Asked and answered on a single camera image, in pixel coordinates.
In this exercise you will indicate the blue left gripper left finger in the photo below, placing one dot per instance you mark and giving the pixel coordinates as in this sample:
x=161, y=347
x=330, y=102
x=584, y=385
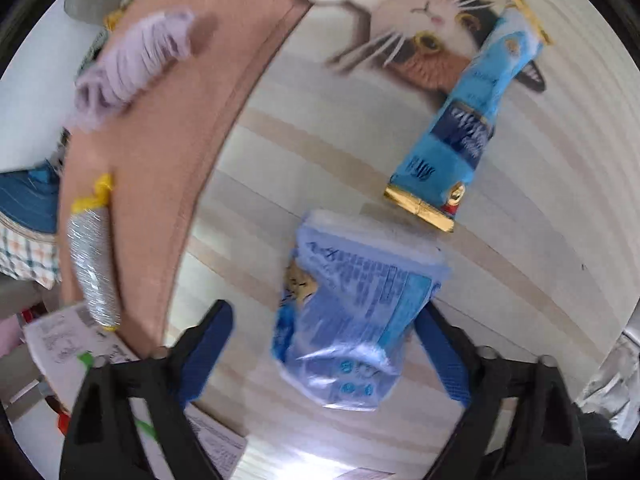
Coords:
x=199, y=348

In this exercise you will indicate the open cardboard box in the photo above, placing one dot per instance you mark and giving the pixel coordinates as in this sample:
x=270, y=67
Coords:
x=125, y=418

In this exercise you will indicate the lilac cloth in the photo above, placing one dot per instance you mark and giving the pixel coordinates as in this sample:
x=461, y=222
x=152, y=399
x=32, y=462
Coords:
x=109, y=85

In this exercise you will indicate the blue folded quilt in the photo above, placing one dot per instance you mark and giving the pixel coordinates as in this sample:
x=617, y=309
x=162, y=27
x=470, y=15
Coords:
x=30, y=198

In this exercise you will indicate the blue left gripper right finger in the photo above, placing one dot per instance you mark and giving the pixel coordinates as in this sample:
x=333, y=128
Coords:
x=437, y=337

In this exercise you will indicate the plaid folded quilt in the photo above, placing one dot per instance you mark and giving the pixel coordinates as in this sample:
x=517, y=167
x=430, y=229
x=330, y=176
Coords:
x=28, y=255

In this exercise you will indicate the long blue snack pack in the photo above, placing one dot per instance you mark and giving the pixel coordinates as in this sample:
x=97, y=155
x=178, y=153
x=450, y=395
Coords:
x=432, y=179

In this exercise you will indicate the light blue tissue pack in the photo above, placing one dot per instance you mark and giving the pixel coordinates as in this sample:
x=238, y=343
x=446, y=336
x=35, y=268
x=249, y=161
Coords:
x=351, y=290

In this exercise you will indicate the silver yellow pouch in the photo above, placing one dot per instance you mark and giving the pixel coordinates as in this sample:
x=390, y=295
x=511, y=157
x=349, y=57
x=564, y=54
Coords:
x=89, y=233

